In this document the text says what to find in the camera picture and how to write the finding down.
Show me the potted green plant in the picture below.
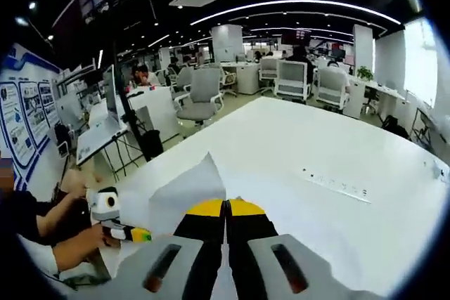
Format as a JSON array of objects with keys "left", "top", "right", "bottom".
[{"left": 356, "top": 66, "right": 374, "bottom": 81}]

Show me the white printing paper sheet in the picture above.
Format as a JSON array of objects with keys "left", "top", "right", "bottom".
[{"left": 149, "top": 151, "right": 268, "bottom": 241}]

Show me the white framed office chair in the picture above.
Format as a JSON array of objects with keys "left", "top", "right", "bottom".
[{"left": 274, "top": 60, "right": 312, "bottom": 104}]

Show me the narrow bright window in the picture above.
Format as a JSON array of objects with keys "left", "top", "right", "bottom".
[{"left": 404, "top": 18, "right": 439, "bottom": 104}]

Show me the white laptop stand table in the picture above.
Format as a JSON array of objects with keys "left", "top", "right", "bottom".
[{"left": 75, "top": 98, "right": 129, "bottom": 178}]

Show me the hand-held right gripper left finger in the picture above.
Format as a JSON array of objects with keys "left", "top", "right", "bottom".
[{"left": 115, "top": 198, "right": 226, "bottom": 300}]

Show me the white cabinet desk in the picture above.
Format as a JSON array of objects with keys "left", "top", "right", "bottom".
[{"left": 126, "top": 85, "right": 180, "bottom": 139}]

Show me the curved ceiling light strip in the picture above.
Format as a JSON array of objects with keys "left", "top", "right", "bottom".
[{"left": 191, "top": 0, "right": 401, "bottom": 27}]

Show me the black waste bin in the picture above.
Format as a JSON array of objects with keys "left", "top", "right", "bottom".
[{"left": 142, "top": 130, "right": 165, "bottom": 161}]

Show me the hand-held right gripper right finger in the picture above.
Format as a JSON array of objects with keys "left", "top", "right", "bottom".
[{"left": 225, "top": 198, "right": 356, "bottom": 300}]

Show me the white grey office chair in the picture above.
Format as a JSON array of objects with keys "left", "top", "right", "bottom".
[{"left": 314, "top": 67, "right": 351, "bottom": 111}]

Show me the person's left hand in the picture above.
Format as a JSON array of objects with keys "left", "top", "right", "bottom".
[{"left": 82, "top": 224, "right": 120, "bottom": 256}]

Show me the blue white wall poster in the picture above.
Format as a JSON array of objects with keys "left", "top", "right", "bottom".
[{"left": 0, "top": 42, "right": 61, "bottom": 190}]

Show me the black tripod stand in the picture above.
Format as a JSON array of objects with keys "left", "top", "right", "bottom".
[{"left": 105, "top": 0, "right": 152, "bottom": 160}]

